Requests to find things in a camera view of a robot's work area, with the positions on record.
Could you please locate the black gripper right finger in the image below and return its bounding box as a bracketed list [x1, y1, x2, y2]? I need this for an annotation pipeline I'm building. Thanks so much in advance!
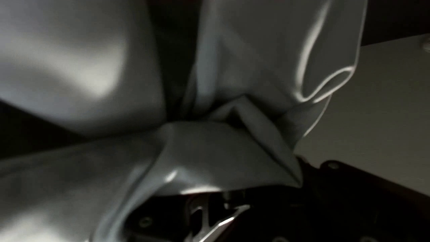
[295, 158, 430, 242]

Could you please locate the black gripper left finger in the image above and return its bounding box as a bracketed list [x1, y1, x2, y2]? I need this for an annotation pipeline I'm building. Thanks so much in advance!
[124, 193, 194, 242]

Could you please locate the grey pillow case cover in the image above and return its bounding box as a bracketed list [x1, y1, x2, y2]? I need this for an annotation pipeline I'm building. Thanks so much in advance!
[0, 0, 369, 242]

